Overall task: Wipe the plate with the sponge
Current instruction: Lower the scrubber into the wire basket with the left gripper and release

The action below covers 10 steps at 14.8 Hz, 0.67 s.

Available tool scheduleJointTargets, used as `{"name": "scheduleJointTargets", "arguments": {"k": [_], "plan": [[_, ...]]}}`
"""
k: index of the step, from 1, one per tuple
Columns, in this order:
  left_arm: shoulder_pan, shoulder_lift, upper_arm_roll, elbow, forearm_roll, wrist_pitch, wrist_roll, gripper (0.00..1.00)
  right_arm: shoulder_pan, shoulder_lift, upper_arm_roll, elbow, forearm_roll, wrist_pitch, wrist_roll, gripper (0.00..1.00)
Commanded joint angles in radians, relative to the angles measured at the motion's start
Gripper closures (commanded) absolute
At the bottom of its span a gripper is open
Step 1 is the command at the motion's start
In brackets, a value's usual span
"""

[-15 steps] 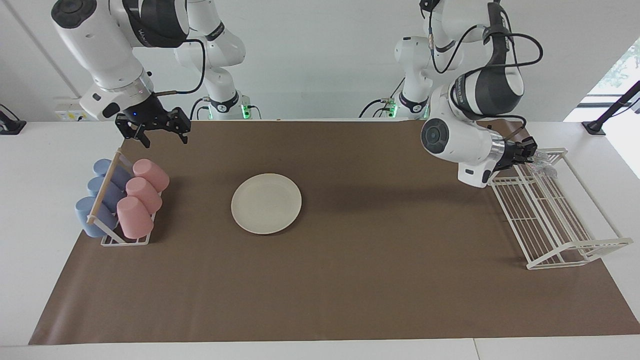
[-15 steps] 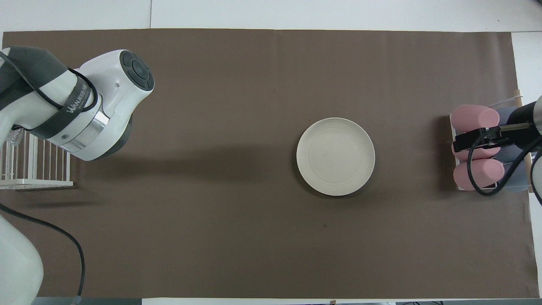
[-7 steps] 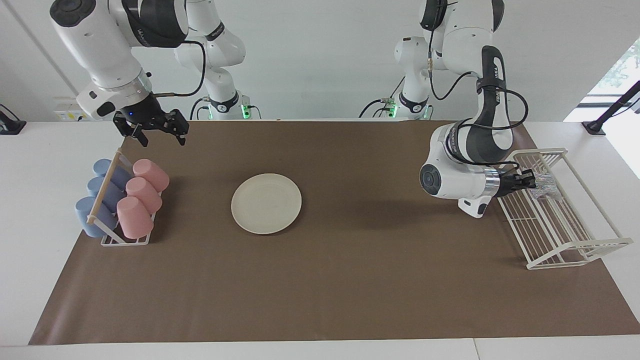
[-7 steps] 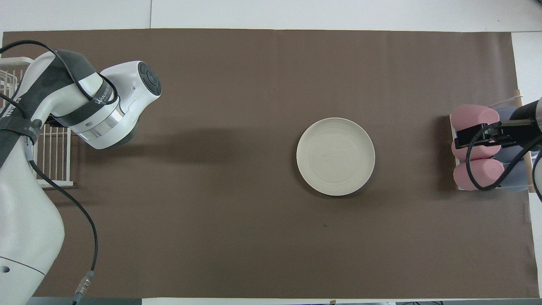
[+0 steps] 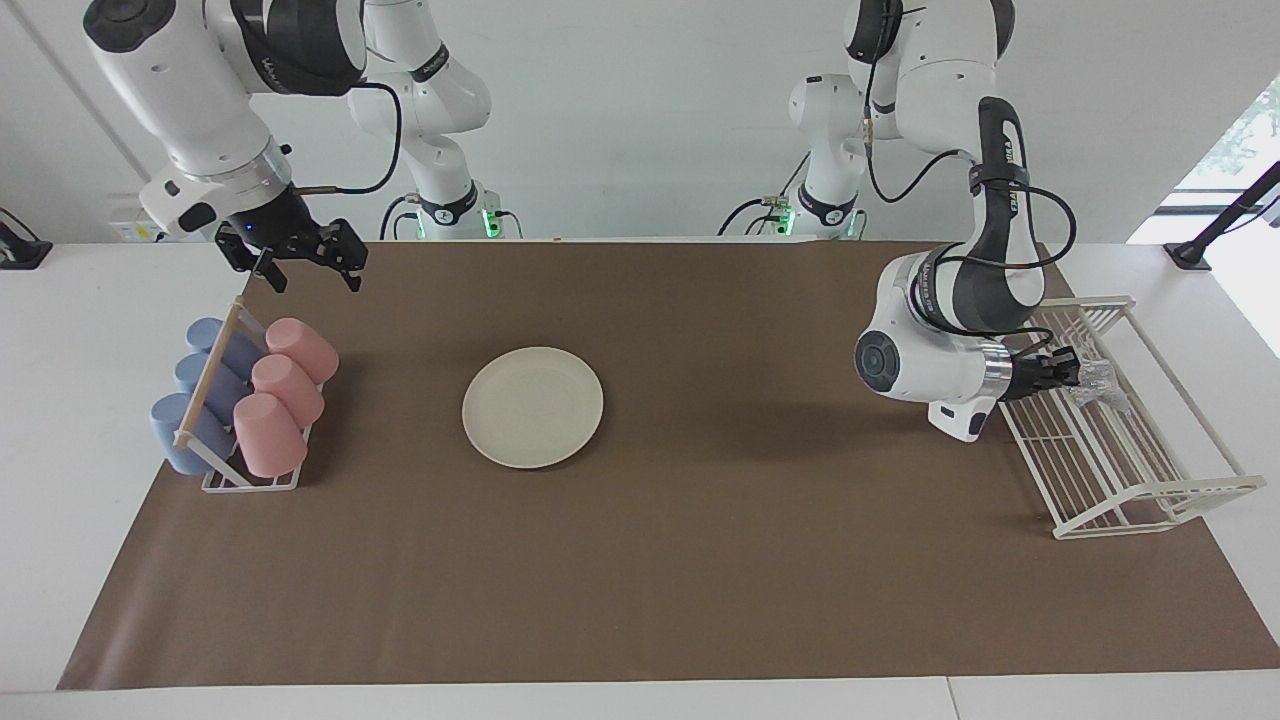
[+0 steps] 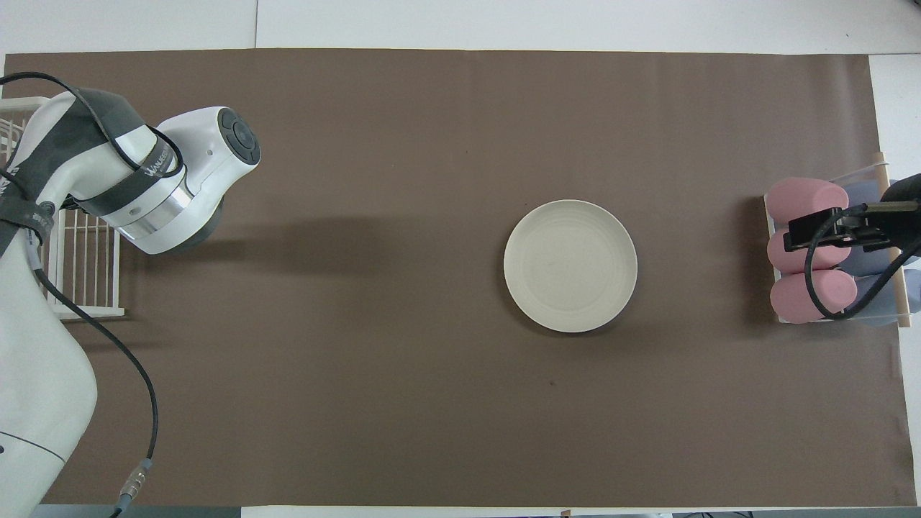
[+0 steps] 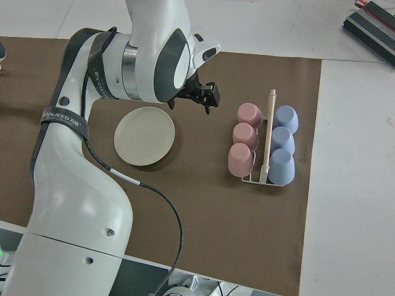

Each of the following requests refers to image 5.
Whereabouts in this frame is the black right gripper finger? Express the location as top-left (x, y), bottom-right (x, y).
top-left (318, 218), bottom-right (368, 291)
top-left (215, 228), bottom-right (289, 294)

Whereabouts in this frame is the clear plastic cup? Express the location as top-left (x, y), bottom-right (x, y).
top-left (1064, 360), bottom-right (1134, 414)

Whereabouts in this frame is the cream round plate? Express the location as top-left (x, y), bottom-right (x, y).
top-left (462, 346), bottom-right (605, 469)

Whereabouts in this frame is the blue plastic cup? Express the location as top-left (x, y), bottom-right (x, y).
top-left (150, 393), bottom-right (241, 476)
top-left (186, 318), bottom-right (266, 377)
top-left (174, 352), bottom-right (251, 421)

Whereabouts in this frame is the pink plastic cup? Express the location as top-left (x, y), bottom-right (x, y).
top-left (265, 318), bottom-right (340, 385)
top-left (251, 354), bottom-right (326, 427)
top-left (233, 392), bottom-right (309, 478)

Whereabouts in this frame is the black angled stand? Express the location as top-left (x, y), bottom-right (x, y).
top-left (1165, 160), bottom-right (1280, 271)

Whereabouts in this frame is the brown paper table mat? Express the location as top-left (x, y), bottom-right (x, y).
top-left (57, 240), bottom-right (1280, 691)

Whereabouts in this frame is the black right base cable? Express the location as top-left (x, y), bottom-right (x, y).
top-left (379, 195), bottom-right (421, 241)

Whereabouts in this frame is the black base cable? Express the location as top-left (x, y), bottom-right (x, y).
top-left (379, 195), bottom-right (421, 241)
top-left (718, 155), bottom-right (813, 238)

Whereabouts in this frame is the white wire dish rack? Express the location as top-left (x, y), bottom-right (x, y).
top-left (985, 295), bottom-right (1267, 541)

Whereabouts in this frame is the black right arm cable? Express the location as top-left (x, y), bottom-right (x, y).
top-left (295, 82), bottom-right (402, 196)

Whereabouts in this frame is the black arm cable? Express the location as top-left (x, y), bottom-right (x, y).
top-left (863, 60), bottom-right (1079, 336)
top-left (295, 82), bottom-right (402, 196)

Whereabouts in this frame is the white cup rack wooden handle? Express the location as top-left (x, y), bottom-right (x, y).
top-left (174, 297), bottom-right (326, 493)

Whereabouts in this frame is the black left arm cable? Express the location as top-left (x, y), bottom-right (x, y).
top-left (863, 60), bottom-right (1079, 336)

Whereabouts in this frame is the black clamp mount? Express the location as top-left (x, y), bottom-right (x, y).
top-left (0, 207), bottom-right (53, 271)

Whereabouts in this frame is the black left base cable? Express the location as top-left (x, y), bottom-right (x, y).
top-left (718, 155), bottom-right (813, 238)

